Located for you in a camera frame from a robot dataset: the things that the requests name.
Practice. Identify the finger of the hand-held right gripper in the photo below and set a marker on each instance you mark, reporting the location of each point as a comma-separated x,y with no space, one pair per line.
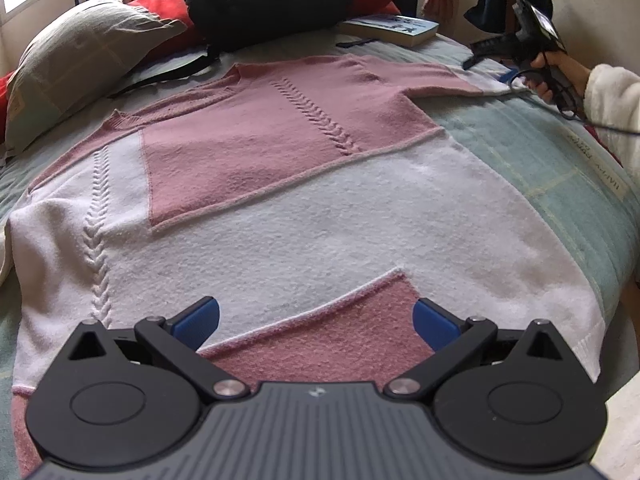
492,47
512,79

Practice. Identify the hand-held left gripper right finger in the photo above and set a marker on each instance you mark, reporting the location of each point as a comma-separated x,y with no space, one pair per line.
435,322

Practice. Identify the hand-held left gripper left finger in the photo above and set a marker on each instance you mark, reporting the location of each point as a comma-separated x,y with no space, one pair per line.
197,322

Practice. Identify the pink and white sweater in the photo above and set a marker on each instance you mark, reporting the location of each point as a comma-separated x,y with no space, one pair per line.
300,210

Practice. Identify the person's right hand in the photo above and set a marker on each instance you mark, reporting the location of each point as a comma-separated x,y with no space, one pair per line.
575,72

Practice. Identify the green plaid blanket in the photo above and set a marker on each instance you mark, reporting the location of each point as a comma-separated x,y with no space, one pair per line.
550,170

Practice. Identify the paperback book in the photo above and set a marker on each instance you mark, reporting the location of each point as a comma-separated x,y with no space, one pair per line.
390,27

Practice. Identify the black backpack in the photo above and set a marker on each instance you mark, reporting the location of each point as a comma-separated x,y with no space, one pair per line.
265,0

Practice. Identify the grey pillow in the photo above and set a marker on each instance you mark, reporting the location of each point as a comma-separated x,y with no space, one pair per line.
85,60

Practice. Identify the red blanket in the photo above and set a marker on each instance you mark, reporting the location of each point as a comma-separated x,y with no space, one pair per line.
160,7

